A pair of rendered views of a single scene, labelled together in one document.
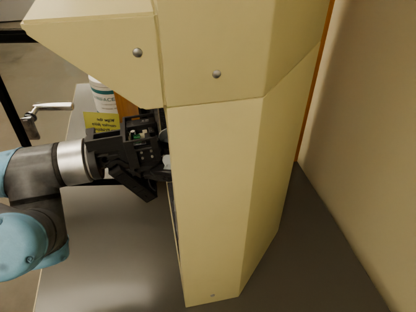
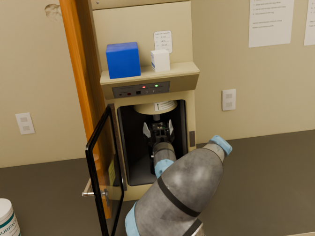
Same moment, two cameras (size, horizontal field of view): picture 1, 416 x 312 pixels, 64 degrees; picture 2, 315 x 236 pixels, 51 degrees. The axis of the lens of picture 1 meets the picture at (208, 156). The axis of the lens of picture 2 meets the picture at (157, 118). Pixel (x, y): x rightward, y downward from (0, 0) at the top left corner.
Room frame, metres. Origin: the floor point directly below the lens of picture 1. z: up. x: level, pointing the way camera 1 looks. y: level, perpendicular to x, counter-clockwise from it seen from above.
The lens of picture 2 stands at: (0.28, 1.18, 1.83)
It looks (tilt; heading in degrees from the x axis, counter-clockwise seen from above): 25 degrees down; 278
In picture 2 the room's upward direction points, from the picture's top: 5 degrees counter-clockwise
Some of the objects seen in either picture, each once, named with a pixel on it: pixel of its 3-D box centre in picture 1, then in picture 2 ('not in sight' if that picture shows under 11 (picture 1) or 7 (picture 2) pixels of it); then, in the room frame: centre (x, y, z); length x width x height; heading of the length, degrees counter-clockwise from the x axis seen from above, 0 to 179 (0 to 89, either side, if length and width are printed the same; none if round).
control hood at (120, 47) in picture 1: (106, 16); (150, 84); (0.45, 0.13, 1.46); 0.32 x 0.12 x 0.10; 12
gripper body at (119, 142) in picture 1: (127, 150); (160, 139); (0.43, 0.14, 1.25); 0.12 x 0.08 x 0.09; 102
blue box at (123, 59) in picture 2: not in sight; (123, 60); (0.53, 0.15, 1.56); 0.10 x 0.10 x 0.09; 12
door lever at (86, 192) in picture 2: not in sight; (93, 187); (0.63, 0.35, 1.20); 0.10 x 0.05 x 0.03; 92
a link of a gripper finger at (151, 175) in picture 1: (163, 168); (168, 136); (0.41, 0.08, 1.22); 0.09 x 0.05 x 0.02; 77
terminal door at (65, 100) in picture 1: (81, 120); (108, 175); (0.60, 0.28, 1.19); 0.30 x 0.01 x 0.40; 92
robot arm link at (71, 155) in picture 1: (79, 160); (162, 153); (0.42, 0.22, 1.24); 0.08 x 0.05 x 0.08; 12
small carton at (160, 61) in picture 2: not in sight; (160, 60); (0.41, 0.13, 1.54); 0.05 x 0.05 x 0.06; 20
